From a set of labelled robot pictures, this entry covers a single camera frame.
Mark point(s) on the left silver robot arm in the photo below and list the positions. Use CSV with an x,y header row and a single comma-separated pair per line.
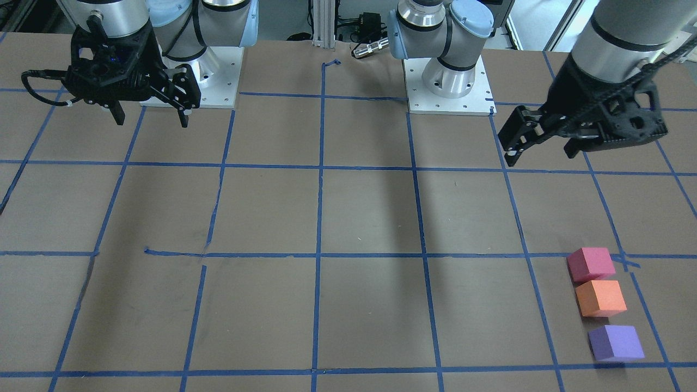
x,y
610,40

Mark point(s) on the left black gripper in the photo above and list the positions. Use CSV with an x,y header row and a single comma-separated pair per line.
x,y
577,92

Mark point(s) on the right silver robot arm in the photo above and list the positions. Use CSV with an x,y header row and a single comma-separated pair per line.
x,y
180,54

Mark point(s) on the red foam block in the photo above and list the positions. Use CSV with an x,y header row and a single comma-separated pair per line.
x,y
590,263

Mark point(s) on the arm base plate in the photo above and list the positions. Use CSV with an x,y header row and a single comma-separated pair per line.
x,y
218,71
434,89

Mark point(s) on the aluminium frame post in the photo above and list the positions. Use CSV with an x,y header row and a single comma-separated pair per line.
x,y
324,17

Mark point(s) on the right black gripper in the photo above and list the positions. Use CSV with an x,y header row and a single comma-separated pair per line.
x,y
154,61

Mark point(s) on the orange foam block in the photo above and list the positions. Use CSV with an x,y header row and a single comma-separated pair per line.
x,y
600,298

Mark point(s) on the purple foam block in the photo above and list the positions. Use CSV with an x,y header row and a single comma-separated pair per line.
x,y
616,343

